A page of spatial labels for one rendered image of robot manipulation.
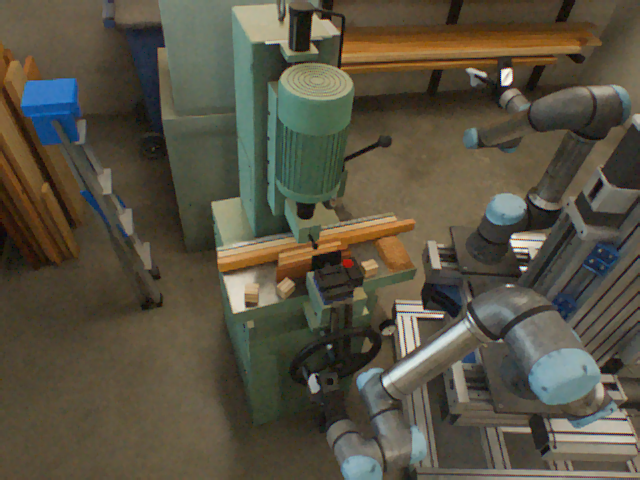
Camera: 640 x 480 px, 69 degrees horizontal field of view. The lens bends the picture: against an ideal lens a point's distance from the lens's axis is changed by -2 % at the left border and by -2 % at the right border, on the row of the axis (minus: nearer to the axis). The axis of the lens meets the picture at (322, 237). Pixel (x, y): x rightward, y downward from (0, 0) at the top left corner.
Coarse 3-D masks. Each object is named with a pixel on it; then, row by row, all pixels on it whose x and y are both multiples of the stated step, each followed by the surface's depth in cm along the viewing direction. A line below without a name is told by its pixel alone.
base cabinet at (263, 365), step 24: (216, 240) 184; (240, 336) 170; (288, 336) 155; (312, 336) 161; (360, 336) 174; (240, 360) 191; (264, 360) 161; (288, 360) 167; (312, 360) 174; (264, 384) 174; (288, 384) 181; (264, 408) 191; (288, 408) 200
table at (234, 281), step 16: (368, 240) 158; (352, 256) 153; (368, 256) 153; (224, 272) 144; (240, 272) 144; (256, 272) 145; (272, 272) 145; (384, 272) 149; (400, 272) 150; (224, 288) 145; (240, 288) 140; (272, 288) 141; (304, 288) 142; (368, 288) 150; (240, 304) 137; (256, 304) 137; (272, 304) 138; (288, 304) 141; (304, 304) 142; (240, 320) 138; (352, 320) 142
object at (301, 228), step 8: (288, 200) 143; (288, 208) 142; (296, 208) 141; (288, 216) 144; (296, 216) 139; (296, 224) 137; (304, 224) 137; (312, 224) 137; (320, 224) 138; (296, 232) 139; (304, 232) 137; (312, 232) 139; (296, 240) 141; (304, 240) 140
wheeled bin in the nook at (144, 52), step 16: (112, 0) 269; (128, 0) 256; (144, 0) 256; (112, 16) 247; (128, 16) 244; (144, 16) 246; (128, 32) 249; (144, 32) 250; (160, 32) 253; (144, 48) 257; (144, 64) 265; (144, 80) 272; (144, 96) 281; (160, 96) 283; (144, 112) 329; (160, 112) 292; (160, 128) 301; (144, 144) 303; (160, 144) 307
